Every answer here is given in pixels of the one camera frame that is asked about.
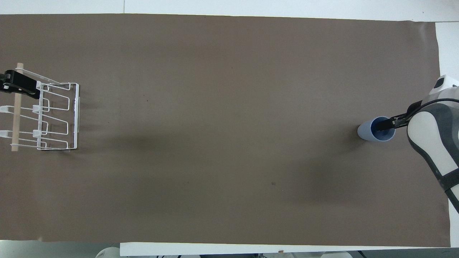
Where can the blue cup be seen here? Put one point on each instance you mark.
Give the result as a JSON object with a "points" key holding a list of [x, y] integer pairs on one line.
{"points": [[365, 131]]}

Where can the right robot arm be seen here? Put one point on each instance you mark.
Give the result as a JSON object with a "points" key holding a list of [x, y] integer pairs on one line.
{"points": [[426, 138]]}

